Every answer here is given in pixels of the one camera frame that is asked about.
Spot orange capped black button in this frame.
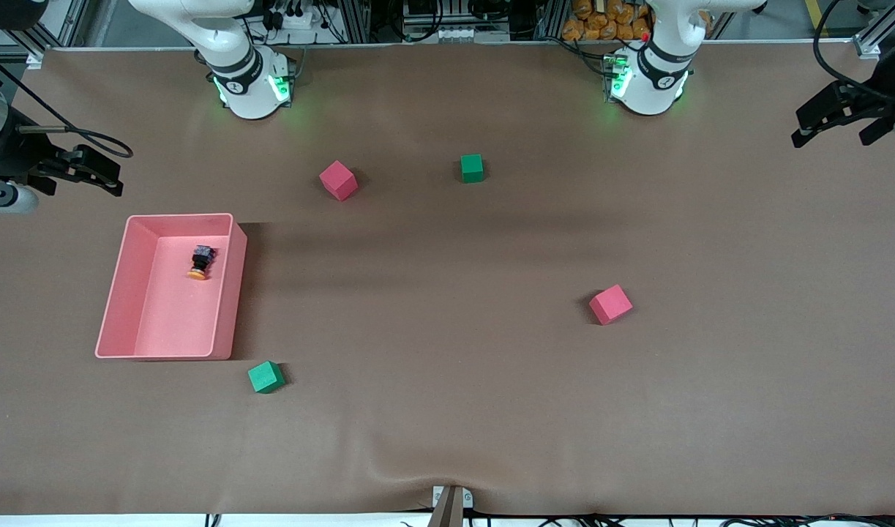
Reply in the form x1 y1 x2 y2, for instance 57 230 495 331
187 245 216 281

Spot pink plastic tray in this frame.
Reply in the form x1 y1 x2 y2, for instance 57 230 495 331
94 213 247 361

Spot orange snack bags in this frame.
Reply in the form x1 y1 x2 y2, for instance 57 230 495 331
562 0 653 42

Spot pink foam cube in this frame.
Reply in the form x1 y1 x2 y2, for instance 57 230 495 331
319 160 359 202
589 284 634 326

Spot white power strip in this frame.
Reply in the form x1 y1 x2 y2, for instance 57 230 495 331
270 7 325 31

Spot white slotted terminal strip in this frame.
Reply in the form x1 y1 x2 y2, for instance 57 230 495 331
436 26 511 42

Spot brown table mat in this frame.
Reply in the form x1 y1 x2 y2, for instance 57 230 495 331
0 40 895 517

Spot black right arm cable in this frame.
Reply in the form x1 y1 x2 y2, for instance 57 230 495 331
0 40 134 159

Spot aluminium frame post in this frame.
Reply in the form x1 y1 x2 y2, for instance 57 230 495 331
0 0 91 68
853 0 895 61

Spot brown camera strut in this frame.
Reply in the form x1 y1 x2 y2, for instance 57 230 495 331
427 487 465 527

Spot grey metal bracket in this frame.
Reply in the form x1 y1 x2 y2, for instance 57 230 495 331
432 485 474 509

